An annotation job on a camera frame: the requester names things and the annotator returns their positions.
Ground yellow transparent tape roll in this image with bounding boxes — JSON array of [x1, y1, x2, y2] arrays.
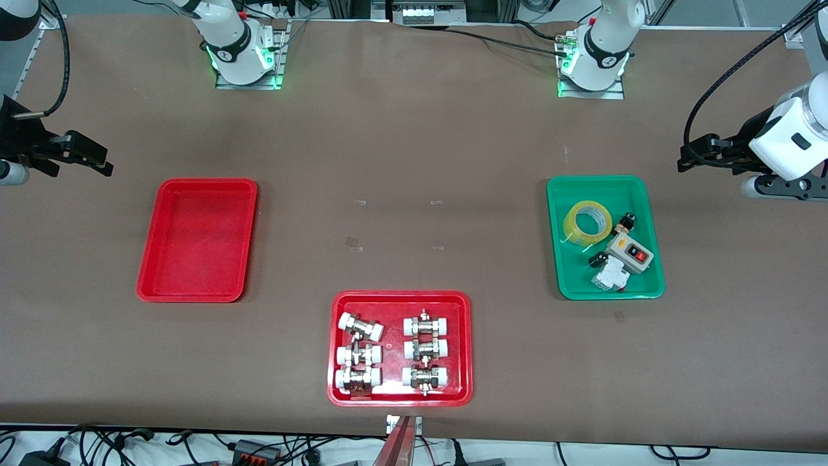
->
[[561, 201, 614, 248]]

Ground empty-style red plastic tray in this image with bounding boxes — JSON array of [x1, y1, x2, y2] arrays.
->
[[136, 178, 258, 304]]

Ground green plastic tray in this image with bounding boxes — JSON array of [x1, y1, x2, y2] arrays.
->
[[547, 175, 666, 301]]

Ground red tray holding fittings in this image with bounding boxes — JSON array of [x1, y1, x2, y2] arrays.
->
[[327, 290, 474, 408]]

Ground white circuit breaker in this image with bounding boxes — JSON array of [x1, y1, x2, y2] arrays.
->
[[592, 256, 631, 293]]

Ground white power strip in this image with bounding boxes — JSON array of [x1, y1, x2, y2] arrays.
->
[[391, 0, 468, 25]]

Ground metal pipe fitting white caps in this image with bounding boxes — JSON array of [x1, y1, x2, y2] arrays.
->
[[336, 343, 382, 367], [402, 364, 449, 396], [334, 367, 382, 395], [403, 337, 449, 361], [338, 312, 384, 342], [403, 309, 450, 337]]

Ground black power adapter red plugs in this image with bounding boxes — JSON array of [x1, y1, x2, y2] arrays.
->
[[233, 439, 283, 464]]

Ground red aluminium bar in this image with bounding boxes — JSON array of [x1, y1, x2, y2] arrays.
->
[[372, 416, 415, 466]]

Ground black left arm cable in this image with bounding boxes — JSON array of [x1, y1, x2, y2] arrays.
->
[[683, 0, 828, 168]]

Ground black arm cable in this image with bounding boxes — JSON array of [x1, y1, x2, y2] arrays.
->
[[683, 0, 828, 168], [12, 0, 71, 120]]

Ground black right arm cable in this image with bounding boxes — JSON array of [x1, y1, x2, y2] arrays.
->
[[12, 0, 71, 120]]

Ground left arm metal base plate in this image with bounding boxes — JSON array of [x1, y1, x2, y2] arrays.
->
[[558, 32, 626, 100]]

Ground grey switch box red button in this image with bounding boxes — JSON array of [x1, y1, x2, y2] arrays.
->
[[605, 233, 655, 276]]

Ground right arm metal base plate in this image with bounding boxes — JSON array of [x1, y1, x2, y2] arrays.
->
[[215, 19, 287, 90]]

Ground black cable on table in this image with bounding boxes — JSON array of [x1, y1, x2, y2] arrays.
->
[[446, 26, 571, 56]]

